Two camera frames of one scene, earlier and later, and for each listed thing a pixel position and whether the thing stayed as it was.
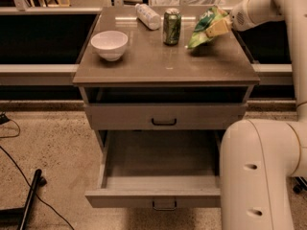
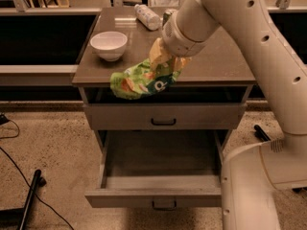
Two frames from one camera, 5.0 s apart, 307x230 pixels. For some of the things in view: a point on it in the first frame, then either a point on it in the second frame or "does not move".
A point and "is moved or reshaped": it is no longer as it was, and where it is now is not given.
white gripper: x=240 y=17 to x=179 y=39
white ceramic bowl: x=110 y=44 does not move
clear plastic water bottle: x=148 y=18 does not move
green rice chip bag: x=212 y=23 is moved or reshaped
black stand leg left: x=20 y=216 does not move
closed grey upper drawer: x=167 y=116 does not move
